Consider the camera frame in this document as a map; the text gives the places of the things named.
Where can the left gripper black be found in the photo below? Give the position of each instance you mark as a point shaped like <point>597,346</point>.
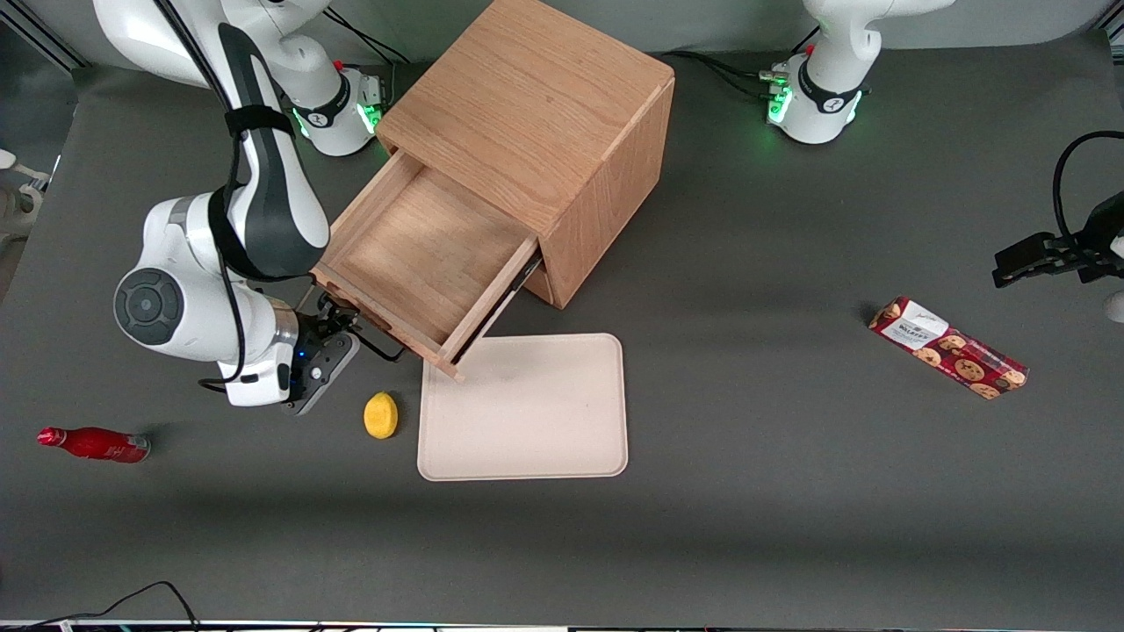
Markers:
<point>1091,250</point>

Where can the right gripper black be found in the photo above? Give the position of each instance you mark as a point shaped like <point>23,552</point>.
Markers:
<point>323,322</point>

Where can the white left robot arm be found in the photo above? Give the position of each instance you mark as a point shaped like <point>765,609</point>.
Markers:
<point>821,114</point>

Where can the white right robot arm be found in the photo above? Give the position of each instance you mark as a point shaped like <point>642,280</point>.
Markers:
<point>202,333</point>

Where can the oak wooden drawer cabinet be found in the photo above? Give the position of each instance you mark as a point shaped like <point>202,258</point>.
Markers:
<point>527,105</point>

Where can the yellow lemon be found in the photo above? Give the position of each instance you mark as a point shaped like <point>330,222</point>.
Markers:
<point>380,415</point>

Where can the red tartan cookie box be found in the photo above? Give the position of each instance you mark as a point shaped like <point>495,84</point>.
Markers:
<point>948,348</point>

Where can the beige rectangular tray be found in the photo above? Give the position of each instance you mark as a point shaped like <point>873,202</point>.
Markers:
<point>527,408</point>

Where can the red bottle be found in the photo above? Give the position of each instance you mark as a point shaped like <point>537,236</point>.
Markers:
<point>97,443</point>

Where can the white beige stand fixture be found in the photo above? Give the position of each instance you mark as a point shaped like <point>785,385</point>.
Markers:
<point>18,211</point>

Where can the dark grey table mat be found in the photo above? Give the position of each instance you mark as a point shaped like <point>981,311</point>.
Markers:
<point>790,527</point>

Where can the dark grey wrist camera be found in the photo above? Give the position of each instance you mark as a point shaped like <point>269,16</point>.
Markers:
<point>323,373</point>

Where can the aluminium frame profile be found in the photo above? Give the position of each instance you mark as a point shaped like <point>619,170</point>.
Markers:
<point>53,48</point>
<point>1113,31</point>

